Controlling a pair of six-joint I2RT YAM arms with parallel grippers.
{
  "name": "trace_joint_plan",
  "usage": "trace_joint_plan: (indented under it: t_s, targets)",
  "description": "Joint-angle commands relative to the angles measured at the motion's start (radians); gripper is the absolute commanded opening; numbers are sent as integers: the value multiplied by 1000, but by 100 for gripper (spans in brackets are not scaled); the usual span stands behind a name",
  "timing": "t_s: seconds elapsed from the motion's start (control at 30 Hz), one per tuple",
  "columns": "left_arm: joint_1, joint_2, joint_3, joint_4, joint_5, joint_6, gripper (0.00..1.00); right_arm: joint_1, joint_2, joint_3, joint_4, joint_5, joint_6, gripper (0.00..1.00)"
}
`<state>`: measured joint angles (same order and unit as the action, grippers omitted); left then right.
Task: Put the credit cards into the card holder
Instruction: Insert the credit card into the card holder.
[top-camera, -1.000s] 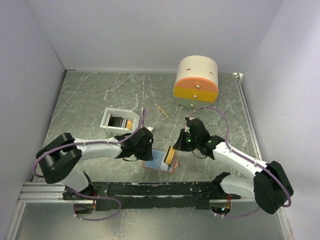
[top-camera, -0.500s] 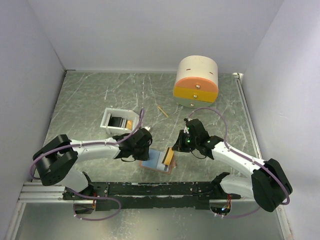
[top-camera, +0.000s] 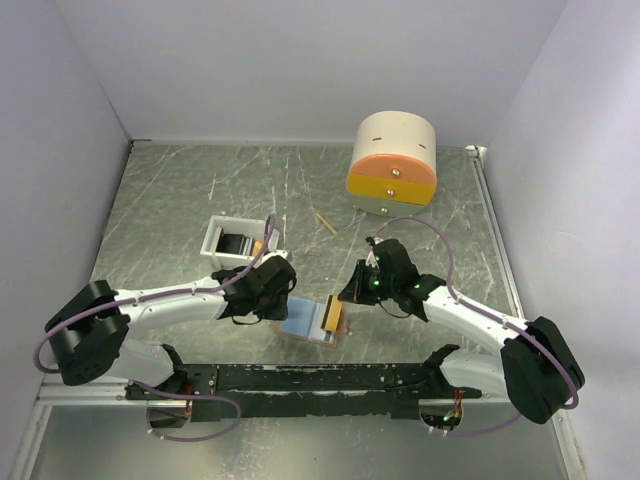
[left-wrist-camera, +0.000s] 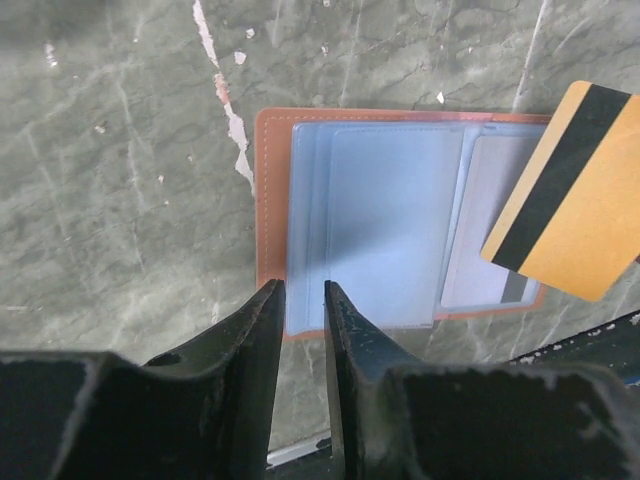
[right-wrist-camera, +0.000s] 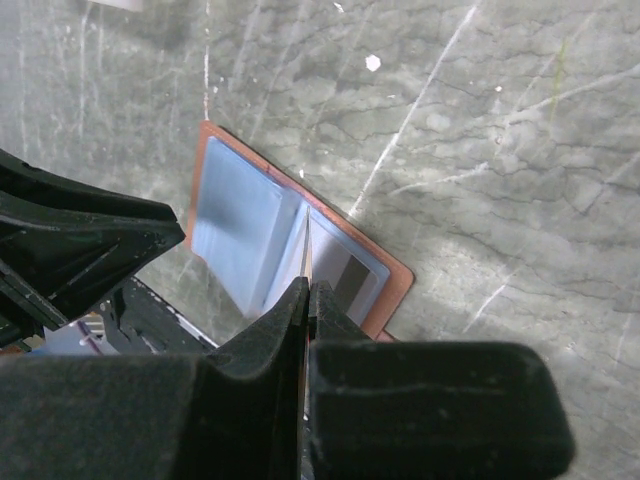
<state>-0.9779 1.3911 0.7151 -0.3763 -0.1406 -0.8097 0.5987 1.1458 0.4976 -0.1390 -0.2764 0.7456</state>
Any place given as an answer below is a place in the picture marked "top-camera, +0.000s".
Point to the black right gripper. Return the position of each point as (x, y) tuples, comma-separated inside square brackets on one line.
[(354, 290)]

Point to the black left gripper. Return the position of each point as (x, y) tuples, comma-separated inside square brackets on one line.
[(280, 311)]

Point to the gold striped card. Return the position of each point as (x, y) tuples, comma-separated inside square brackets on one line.
[(332, 314)]

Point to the pink leather card holder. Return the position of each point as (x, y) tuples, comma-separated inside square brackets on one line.
[(303, 316)]

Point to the white card storage box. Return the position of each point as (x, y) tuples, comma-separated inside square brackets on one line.
[(223, 238)]

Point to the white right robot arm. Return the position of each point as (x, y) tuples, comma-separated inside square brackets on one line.
[(527, 362)]

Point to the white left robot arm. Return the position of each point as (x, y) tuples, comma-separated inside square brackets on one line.
[(94, 334)]

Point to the white card stack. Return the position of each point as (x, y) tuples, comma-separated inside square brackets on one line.
[(246, 246)]

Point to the gold card stack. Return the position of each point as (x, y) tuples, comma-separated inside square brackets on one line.
[(257, 247)]

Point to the small wooden stick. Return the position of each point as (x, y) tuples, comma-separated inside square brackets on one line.
[(325, 222)]

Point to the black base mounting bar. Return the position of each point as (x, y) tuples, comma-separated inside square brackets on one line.
[(395, 390)]

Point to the round white drawer cabinet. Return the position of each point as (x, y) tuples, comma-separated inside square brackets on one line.
[(393, 167)]

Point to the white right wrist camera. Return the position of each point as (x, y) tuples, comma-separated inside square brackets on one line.
[(371, 259)]

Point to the aluminium right side rail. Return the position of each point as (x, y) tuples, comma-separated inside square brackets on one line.
[(476, 155)]

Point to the aluminium rail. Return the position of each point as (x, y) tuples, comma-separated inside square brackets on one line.
[(107, 391), (476, 155)]

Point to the aluminium front rail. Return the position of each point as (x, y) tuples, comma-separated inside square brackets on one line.
[(107, 391)]

